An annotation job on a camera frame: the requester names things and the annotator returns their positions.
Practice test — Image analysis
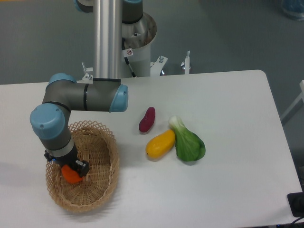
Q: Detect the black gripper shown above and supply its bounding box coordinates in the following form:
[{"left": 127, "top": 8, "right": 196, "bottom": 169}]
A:
[{"left": 44, "top": 146, "right": 90, "bottom": 177}]

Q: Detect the orange fruit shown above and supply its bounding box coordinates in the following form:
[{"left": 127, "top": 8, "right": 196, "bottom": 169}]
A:
[{"left": 61, "top": 165, "right": 83, "bottom": 184}]

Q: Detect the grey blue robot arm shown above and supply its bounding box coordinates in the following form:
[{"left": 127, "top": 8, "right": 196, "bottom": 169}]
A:
[{"left": 30, "top": 0, "right": 143, "bottom": 181}]

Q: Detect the woven wicker basket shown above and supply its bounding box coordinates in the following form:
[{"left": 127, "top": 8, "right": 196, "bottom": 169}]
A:
[{"left": 46, "top": 121, "right": 120, "bottom": 213}]

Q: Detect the purple sweet potato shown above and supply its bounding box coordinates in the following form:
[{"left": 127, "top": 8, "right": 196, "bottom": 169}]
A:
[{"left": 139, "top": 107, "right": 156, "bottom": 133}]

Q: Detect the yellow mango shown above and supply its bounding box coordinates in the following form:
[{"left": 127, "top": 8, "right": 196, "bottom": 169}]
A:
[{"left": 145, "top": 130, "right": 175, "bottom": 159}]

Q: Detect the green bok choy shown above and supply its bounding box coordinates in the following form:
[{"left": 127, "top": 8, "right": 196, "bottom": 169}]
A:
[{"left": 168, "top": 116, "right": 206, "bottom": 162}]

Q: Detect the black device at edge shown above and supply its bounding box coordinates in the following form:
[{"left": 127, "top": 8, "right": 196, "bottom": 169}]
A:
[{"left": 287, "top": 192, "right": 304, "bottom": 218}]

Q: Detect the blue object top right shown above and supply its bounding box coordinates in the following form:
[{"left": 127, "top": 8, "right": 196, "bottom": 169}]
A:
[{"left": 281, "top": 0, "right": 304, "bottom": 21}]

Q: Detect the white table clamp bracket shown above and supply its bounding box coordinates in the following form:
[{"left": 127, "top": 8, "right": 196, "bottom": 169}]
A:
[{"left": 81, "top": 50, "right": 191, "bottom": 81}]

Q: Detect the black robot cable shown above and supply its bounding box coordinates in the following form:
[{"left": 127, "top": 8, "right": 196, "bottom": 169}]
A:
[{"left": 122, "top": 38, "right": 138, "bottom": 78}]

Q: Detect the white frame at right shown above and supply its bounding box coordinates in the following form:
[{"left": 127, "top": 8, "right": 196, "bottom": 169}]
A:
[{"left": 280, "top": 80, "right": 304, "bottom": 125}]

